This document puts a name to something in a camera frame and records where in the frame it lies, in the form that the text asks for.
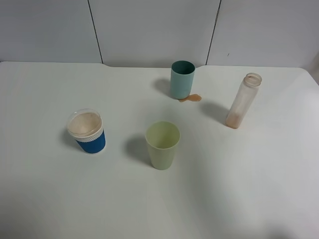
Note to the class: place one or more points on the clear plastic drink bottle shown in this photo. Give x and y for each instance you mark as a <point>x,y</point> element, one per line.
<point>243,100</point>

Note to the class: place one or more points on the teal plastic cup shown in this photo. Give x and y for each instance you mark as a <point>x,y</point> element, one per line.
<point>181,79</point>

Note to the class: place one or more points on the blue sleeved clear cup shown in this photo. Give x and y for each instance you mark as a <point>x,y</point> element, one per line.
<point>86,127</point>

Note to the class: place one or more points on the pale green plastic cup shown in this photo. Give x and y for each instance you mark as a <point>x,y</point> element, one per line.
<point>162,139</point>

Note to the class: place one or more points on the spilled brown drink puddle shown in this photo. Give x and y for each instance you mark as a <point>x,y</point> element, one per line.
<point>192,98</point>

